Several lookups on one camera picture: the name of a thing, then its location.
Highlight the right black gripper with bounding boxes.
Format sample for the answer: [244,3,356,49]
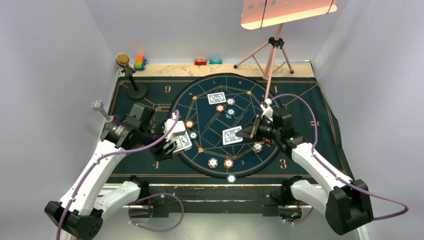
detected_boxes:
[236,114,281,143]

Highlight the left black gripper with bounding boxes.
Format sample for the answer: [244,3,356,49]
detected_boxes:
[138,118,177,161]

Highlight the pink white poker chip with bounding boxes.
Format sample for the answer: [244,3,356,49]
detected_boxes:
[226,98,236,106]
[252,142,263,153]

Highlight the blue backed playing card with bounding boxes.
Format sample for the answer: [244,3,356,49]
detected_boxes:
[222,126,243,146]
[207,92,227,105]

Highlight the blue playing card deck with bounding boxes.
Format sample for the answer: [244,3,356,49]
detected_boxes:
[171,131,193,155]

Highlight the teal poker chip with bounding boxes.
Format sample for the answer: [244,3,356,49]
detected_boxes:
[225,108,236,119]
[189,131,199,140]

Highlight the orange poker chip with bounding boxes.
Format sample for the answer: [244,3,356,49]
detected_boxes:
[184,120,195,129]
[215,104,225,113]

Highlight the orange chip stack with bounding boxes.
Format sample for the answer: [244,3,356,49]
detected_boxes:
[223,158,234,169]

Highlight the pink white chip stack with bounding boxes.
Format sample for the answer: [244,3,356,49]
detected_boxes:
[207,158,219,169]

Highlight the teal chip stack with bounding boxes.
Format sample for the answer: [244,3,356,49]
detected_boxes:
[226,174,237,184]

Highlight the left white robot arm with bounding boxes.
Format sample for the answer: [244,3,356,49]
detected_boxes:
[44,102,192,240]

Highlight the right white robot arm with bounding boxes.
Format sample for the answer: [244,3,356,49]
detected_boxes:
[236,99,374,235]

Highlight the red triangular all-in marker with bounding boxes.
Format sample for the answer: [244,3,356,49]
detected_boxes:
[261,138,274,145]

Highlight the dark green rectangular poker mat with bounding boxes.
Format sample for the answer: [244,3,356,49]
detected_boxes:
[107,73,352,185]

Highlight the grey lego brick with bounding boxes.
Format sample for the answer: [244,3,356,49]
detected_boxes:
[91,100,113,123]

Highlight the teal toy block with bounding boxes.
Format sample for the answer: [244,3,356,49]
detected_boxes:
[209,59,223,65]

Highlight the red toy block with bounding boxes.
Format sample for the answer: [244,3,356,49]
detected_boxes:
[194,58,208,66]

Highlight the orange green blue block stack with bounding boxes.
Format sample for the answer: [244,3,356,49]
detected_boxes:
[134,55,148,71]

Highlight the pink tripod stand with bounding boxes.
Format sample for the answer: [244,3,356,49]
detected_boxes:
[233,23,294,100]

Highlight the pink light panel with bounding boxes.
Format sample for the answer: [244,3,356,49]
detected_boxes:
[240,0,338,30]

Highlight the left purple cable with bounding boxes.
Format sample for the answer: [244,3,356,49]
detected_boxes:
[55,109,185,240]

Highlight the purple cable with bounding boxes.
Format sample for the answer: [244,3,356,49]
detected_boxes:
[55,109,185,240]
[264,93,410,226]

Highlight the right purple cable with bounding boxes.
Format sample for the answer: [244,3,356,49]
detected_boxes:
[264,93,410,226]

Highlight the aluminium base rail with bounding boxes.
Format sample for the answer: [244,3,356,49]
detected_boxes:
[59,184,370,240]

